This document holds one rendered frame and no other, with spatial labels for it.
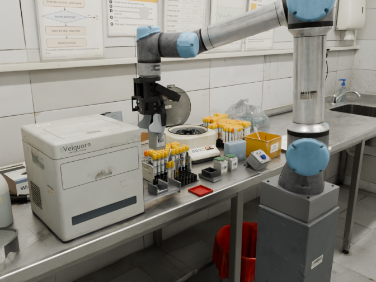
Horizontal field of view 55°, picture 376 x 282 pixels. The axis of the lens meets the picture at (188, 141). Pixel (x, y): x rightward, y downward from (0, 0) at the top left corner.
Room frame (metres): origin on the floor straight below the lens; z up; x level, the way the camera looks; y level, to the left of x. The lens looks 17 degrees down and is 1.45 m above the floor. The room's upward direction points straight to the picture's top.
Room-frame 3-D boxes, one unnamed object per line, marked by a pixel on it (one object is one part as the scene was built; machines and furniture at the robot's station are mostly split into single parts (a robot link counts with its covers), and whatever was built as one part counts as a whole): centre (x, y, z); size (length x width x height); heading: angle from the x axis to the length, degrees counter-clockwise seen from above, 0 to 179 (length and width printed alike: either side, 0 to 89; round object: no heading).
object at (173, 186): (1.17, 0.12, 0.92); 0.21 x 0.07 x 0.05; 131
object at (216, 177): (1.40, -0.09, 0.89); 0.09 x 0.05 x 0.04; 42
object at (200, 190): (1.27, -0.05, 0.88); 0.07 x 0.07 x 0.01; 41
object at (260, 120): (2.30, -0.44, 0.94); 0.20 x 0.17 x 0.14; 114
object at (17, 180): (1.35, 0.60, 0.94); 0.22 x 0.12 x 0.13; 135
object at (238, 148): (1.59, -0.22, 0.92); 0.10 x 0.07 x 0.10; 123
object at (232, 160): (1.50, -0.19, 0.91); 0.05 x 0.04 x 0.07; 41
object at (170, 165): (1.35, 0.05, 0.93); 0.17 x 0.09 x 0.11; 131
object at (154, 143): (1.19, 0.11, 1.11); 0.05 x 0.04 x 0.06; 40
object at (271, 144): (1.68, -0.37, 0.93); 0.13 x 0.13 x 0.10; 46
